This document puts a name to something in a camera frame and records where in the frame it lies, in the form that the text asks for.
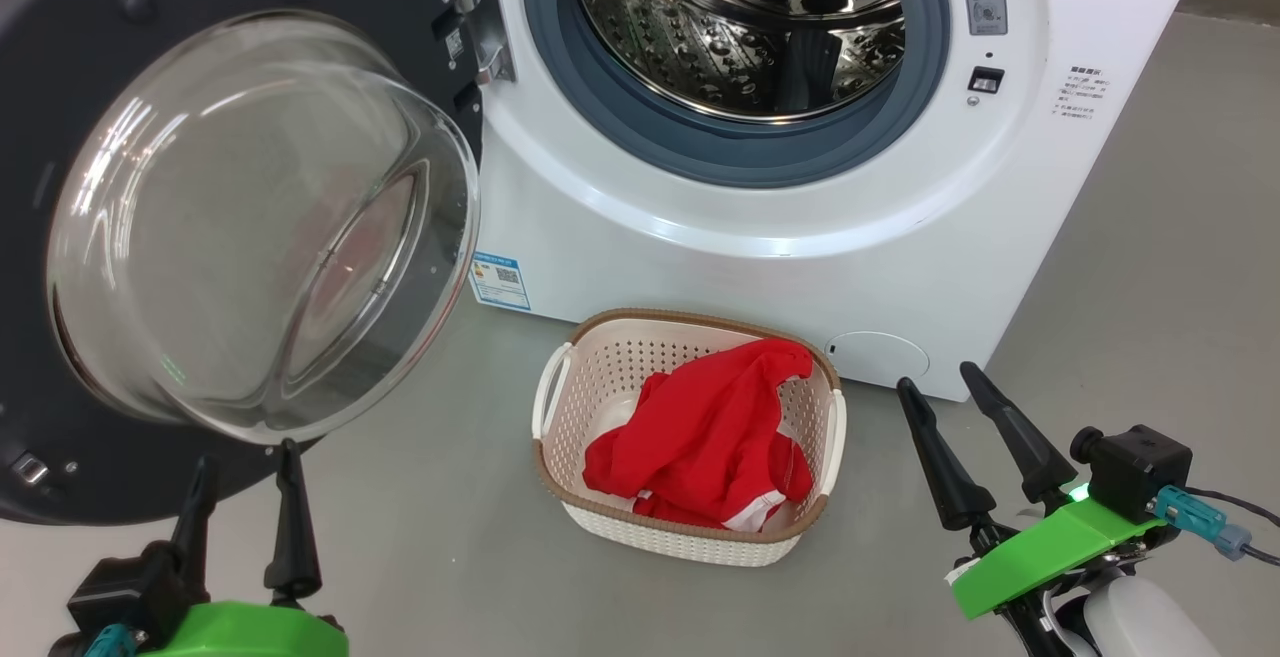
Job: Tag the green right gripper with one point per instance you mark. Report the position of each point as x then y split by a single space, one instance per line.
1060 552

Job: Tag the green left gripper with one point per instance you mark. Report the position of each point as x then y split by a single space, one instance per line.
250 632

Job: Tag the white front-load washing machine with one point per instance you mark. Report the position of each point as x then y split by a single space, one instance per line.
700 237

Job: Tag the black door latch slot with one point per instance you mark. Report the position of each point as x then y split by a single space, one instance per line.
986 79

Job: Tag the cream perforated laundry basket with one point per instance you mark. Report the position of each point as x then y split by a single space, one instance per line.
600 377

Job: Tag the metal door hinge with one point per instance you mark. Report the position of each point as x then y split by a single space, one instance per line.
485 27

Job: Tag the round drain filter cover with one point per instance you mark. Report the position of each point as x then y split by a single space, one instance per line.
878 357

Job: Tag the blue energy label sticker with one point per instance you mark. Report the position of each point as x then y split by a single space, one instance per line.
500 283

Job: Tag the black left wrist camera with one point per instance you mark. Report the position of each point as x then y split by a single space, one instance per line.
120 597

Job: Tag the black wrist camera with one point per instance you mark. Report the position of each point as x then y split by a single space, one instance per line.
120 597
1140 467

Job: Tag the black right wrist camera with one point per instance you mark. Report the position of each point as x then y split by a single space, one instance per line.
1140 467

